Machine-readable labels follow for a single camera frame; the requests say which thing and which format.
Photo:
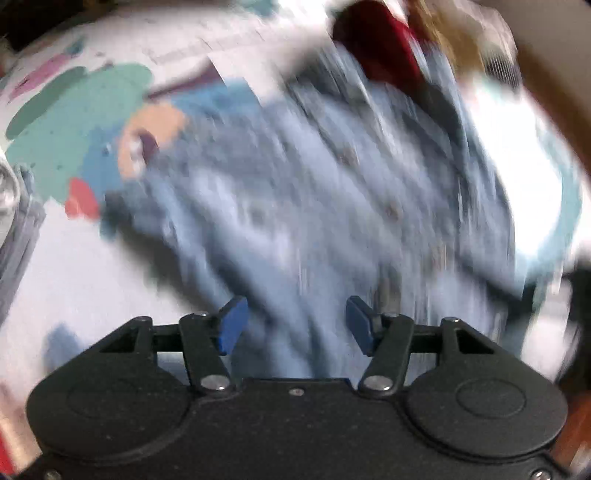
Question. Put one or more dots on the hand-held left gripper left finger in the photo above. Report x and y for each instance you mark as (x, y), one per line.
(232, 325)

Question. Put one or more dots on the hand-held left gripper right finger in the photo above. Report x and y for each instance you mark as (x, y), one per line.
(361, 325)

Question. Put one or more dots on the blue denim jeans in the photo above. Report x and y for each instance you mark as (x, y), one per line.
(286, 207)

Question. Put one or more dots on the cartoon printed mat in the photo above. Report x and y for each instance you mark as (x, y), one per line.
(92, 277)

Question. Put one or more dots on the grey ribbed object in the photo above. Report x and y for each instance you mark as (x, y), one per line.
(23, 240)

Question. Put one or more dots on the red cloth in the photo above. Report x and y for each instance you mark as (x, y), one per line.
(378, 46)

